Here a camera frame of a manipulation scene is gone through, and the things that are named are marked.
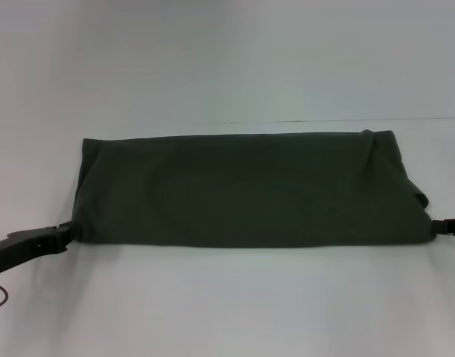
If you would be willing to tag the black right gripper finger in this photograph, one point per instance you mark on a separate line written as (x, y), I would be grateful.
(444, 227)

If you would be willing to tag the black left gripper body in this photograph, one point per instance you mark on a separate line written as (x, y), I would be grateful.
(23, 247)

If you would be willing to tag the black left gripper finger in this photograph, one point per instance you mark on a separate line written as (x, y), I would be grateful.
(70, 227)

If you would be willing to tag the dark green shirt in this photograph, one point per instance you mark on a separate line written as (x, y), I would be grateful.
(250, 186)

